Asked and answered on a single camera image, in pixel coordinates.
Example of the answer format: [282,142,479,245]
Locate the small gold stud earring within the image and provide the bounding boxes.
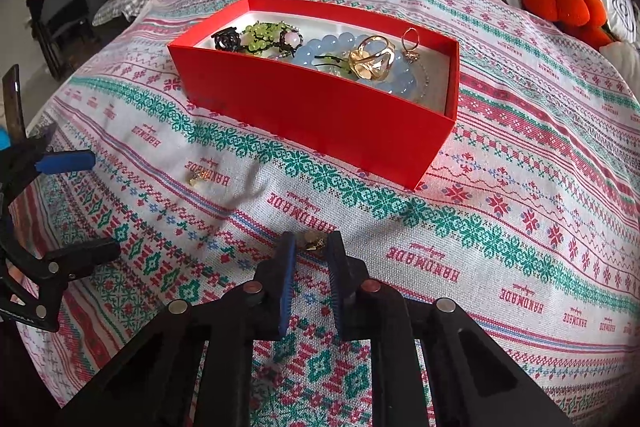
[300,230,328,253]

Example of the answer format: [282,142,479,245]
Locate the black hair claw clip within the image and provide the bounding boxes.
[210,27,244,52]

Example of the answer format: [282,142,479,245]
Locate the green bead bracelet black cord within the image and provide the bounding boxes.
[240,19,362,80]

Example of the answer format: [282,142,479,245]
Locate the white pearl bracelet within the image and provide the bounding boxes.
[416,56,434,101]

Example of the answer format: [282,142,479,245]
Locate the light blue bead bracelet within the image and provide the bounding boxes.
[290,33,419,99]

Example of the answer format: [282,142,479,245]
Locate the large gold knot ring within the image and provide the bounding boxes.
[347,33,397,82]

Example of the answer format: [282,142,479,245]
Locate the thin gold hoop ring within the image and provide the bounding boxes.
[400,26,422,64]

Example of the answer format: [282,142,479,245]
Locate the red open jewelry box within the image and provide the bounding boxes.
[168,0,460,188]

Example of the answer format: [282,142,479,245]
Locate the patterned handmade bed cloth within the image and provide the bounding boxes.
[12,0,639,425]

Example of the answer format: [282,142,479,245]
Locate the grey checkered sheet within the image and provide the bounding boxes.
[92,0,150,27]

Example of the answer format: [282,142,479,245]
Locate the white deer print pillow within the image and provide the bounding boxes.
[600,42,640,92]

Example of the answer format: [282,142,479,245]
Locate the orange pumpkin plush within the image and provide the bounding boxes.
[521,0,614,51]

